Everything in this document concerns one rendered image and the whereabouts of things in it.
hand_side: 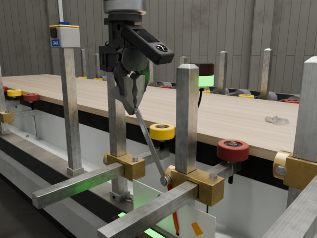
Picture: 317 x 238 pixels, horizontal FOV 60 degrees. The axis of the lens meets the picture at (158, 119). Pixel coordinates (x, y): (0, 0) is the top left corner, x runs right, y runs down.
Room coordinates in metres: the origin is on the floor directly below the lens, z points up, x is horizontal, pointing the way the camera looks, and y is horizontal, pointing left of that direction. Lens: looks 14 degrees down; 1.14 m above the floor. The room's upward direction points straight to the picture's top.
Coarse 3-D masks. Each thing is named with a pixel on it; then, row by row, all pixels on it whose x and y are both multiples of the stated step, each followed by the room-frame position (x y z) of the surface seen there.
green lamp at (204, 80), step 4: (200, 76) 0.60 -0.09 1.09; (204, 76) 0.60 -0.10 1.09; (208, 76) 0.60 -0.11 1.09; (212, 76) 0.61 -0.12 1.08; (200, 80) 0.60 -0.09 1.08; (204, 80) 0.60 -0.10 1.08; (208, 80) 0.60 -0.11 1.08; (212, 80) 0.61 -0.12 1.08; (200, 84) 0.60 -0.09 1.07; (204, 84) 0.60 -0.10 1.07; (208, 84) 0.60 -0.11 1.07; (212, 84) 0.61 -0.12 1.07
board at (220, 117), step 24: (48, 96) 1.49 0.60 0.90; (96, 96) 1.49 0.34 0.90; (144, 96) 1.49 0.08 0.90; (168, 96) 1.49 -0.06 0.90; (216, 96) 1.49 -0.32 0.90; (144, 120) 0.96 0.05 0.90; (168, 120) 0.95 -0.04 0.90; (216, 120) 0.95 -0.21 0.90; (240, 120) 0.95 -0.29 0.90; (264, 120) 0.95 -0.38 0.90; (216, 144) 0.76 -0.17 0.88; (264, 144) 0.69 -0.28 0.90; (288, 144) 0.69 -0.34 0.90
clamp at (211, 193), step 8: (168, 168) 0.61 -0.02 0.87; (176, 176) 0.58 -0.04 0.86; (184, 176) 0.57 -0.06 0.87; (192, 176) 0.56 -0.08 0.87; (200, 176) 0.56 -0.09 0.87; (208, 176) 0.56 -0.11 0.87; (176, 184) 0.58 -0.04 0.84; (200, 184) 0.54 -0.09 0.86; (208, 184) 0.52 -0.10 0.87; (216, 184) 0.53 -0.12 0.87; (200, 192) 0.54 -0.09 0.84; (208, 192) 0.52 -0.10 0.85; (216, 192) 0.53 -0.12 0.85; (200, 200) 0.54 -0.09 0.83; (208, 200) 0.52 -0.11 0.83; (216, 200) 0.53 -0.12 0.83
